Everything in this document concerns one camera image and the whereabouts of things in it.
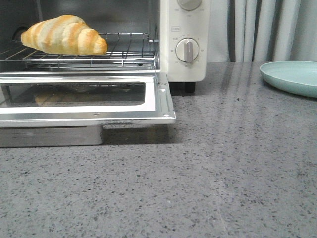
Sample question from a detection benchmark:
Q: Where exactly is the glass oven door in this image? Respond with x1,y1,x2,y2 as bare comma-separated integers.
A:
0,71,176,147

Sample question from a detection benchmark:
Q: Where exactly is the golden croissant bread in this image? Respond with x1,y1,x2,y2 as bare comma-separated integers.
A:
21,15,107,55

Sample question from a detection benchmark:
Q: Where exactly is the black oven foot right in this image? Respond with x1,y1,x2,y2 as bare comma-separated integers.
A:
185,82,196,93

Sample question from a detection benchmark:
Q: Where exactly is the white Toshiba toaster oven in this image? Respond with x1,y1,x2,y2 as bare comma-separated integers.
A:
0,0,211,83

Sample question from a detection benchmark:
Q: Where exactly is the lower cream timer knob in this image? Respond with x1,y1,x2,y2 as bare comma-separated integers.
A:
175,38,199,63

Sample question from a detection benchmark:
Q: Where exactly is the upper cream temperature knob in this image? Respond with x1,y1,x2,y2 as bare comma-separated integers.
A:
177,0,202,11

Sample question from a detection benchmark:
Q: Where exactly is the grey white curtain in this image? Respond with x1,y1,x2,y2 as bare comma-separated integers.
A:
207,0,317,62

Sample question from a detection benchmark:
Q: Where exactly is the light green plate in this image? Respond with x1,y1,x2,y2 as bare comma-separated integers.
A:
260,61,317,98

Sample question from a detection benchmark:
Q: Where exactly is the metal wire oven rack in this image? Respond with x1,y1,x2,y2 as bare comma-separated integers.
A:
0,33,159,71

